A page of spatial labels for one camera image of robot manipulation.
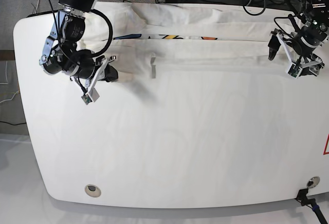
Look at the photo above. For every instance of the red triangle sticker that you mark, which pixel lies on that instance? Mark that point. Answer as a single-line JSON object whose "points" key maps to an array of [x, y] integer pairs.
{"points": [[326, 148]]}

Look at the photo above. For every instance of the black clamp with cable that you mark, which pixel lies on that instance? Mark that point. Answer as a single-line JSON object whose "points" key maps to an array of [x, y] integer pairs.
{"points": [[303, 200]]}

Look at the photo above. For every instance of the left table cable grommet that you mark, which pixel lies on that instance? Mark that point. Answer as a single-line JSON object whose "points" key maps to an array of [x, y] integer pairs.
{"points": [[92, 191]]}

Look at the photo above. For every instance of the right table cable grommet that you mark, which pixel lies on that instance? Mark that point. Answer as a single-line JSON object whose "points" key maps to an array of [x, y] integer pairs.
{"points": [[313, 182]]}

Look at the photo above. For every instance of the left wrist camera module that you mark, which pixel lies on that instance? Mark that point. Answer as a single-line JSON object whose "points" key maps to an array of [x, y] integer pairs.
{"points": [[294, 70]]}

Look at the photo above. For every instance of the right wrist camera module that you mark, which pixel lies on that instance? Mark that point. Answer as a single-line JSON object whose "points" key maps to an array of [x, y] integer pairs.
{"points": [[91, 96]]}

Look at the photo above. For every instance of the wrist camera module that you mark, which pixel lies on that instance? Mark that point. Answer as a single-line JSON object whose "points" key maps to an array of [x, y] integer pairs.
{"points": [[91, 96], [294, 70]]}

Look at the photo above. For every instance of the white printed T-shirt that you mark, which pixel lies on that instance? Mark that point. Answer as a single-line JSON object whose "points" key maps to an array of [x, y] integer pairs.
{"points": [[149, 38]]}

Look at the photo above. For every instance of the table cable grommet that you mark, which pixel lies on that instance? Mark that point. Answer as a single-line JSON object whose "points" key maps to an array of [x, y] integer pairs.
{"points": [[92, 191], [313, 182]]}

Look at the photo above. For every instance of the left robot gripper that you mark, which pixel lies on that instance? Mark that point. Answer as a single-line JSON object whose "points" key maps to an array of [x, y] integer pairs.
{"points": [[298, 50]]}

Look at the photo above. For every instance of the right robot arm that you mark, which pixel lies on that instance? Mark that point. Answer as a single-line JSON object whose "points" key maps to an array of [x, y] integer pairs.
{"points": [[60, 53]]}

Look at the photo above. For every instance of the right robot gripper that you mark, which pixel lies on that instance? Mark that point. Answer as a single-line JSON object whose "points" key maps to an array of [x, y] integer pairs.
{"points": [[87, 68]]}

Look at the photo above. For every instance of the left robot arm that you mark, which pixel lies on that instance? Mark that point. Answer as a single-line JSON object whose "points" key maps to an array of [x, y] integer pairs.
{"points": [[310, 23]]}

